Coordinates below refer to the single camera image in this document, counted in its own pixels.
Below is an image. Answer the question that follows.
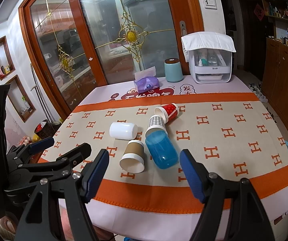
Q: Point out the white folded cloth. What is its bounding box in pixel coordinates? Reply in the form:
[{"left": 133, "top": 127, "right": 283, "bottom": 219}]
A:
[{"left": 181, "top": 32, "right": 236, "bottom": 63}]

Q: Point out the blue translucent plastic cup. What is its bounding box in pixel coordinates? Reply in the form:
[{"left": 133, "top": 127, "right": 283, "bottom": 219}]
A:
[{"left": 145, "top": 130, "right": 178, "bottom": 169}]

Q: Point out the grey checkered paper cup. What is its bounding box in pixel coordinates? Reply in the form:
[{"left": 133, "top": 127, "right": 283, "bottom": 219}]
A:
[{"left": 145, "top": 115, "right": 168, "bottom": 137}]

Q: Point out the purple tissue pack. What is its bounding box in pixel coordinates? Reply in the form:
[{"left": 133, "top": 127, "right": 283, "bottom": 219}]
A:
[{"left": 134, "top": 66, "right": 160, "bottom": 94}]

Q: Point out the white storage box appliance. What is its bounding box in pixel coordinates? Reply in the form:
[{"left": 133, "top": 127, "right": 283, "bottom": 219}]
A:
[{"left": 188, "top": 48, "right": 232, "bottom": 84}]

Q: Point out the red patterned paper cup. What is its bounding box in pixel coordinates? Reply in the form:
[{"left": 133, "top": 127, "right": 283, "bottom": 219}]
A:
[{"left": 154, "top": 103, "right": 179, "bottom": 124}]

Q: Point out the teal canister with brown lid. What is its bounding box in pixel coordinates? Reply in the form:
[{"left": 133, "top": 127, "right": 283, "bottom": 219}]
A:
[{"left": 165, "top": 58, "right": 183, "bottom": 83}]

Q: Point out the orange beige H-pattern blanket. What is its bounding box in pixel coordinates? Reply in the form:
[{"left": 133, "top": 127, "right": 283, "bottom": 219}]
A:
[{"left": 37, "top": 92, "right": 288, "bottom": 214}]

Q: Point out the white wall switch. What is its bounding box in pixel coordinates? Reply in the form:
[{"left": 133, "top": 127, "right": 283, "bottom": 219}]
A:
[{"left": 203, "top": 0, "right": 217, "bottom": 10}]

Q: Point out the wooden glass sliding door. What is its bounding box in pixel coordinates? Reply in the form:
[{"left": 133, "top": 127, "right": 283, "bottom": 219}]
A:
[{"left": 19, "top": 0, "right": 204, "bottom": 118}]

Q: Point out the black bin with red contents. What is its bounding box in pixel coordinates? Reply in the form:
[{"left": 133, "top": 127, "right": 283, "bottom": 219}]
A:
[{"left": 34, "top": 120, "right": 61, "bottom": 139}]

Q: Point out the white plastic cup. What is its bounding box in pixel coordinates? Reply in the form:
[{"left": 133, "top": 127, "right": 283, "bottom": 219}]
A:
[{"left": 109, "top": 122, "right": 138, "bottom": 140}]

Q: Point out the brown paper coffee cup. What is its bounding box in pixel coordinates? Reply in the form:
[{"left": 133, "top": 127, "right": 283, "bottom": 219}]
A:
[{"left": 119, "top": 140, "right": 145, "bottom": 174}]

